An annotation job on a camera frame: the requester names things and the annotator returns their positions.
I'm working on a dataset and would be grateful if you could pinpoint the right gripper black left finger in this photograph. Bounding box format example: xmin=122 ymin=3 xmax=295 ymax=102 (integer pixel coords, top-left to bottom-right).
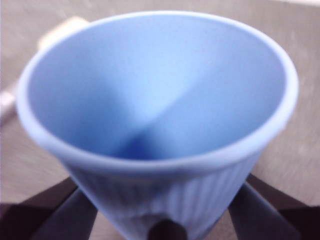
xmin=0 ymin=176 xmax=98 ymax=240

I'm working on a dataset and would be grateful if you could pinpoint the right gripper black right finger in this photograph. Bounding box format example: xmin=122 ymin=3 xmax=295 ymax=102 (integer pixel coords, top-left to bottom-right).
xmin=228 ymin=173 xmax=320 ymax=240

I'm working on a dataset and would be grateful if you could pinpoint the blue ribbed plastic cup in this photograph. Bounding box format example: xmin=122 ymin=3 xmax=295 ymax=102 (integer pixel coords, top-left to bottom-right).
xmin=15 ymin=9 xmax=300 ymax=240

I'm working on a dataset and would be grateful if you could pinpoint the grey handled sponge cup brush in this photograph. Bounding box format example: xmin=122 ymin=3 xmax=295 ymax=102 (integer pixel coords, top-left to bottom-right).
xmin=0 ymin=15 xmax=90 ymax=127

